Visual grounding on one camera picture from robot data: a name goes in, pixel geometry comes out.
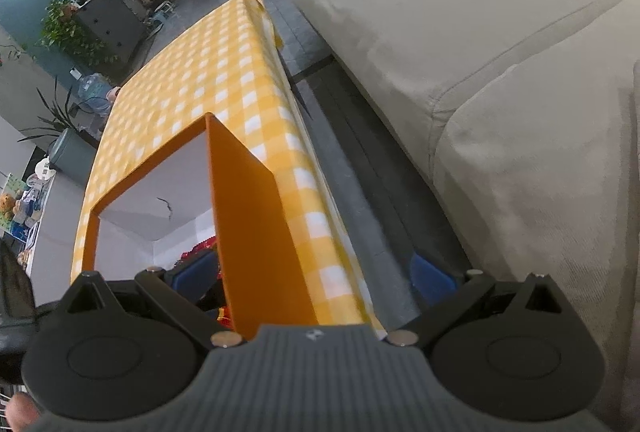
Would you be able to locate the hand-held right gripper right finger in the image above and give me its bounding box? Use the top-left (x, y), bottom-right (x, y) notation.
top-left (384, 252), bottom-right (573, 348)

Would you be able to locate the beige sofa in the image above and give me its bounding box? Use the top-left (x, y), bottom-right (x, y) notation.
top-left (282, 0), bottom-right (640, 432)

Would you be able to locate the grey planter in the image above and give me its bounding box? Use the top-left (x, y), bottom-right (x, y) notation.
top-left (50, 127), bottom-right (99, 186)

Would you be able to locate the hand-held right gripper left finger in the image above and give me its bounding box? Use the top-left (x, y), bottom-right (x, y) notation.
top-left (59, 254), bottom-right (246, 348)

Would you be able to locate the long-leaved green plant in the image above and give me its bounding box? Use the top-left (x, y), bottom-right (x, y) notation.
top-left (19, 77), bottom-right (87, 144)

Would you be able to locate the person's left hand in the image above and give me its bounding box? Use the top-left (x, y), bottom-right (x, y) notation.
top-left (0, 392), bottom-right (40, 432)

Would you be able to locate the white low cabinet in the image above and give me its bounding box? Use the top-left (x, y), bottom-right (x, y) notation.
top-left (0, 172), bottom-right (93, 293)

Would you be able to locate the leafy trailing plant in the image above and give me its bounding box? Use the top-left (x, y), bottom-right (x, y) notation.
top-left (36, 0), bottom-right (123, 65)

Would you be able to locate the orange cardboard box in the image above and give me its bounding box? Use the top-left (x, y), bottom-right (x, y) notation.
top-left (80, 112), bottom-right (321, 341)

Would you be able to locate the blue water bottle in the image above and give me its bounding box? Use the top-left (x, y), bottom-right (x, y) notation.
top-left (77, 73), bottom-right (114, 114)

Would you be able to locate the dark grey drawer cabinet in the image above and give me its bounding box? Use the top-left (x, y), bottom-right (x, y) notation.
top-left (75, 0), bottom-right (147, 64)

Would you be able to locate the yellow checkered tablecloth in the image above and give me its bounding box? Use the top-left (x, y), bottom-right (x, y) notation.
top-left (70, 0), bottom-right (387, 343)

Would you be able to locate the colourful printed picture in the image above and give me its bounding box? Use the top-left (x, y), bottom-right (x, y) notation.
top-left (0, 172), bottom-right (27, 234)

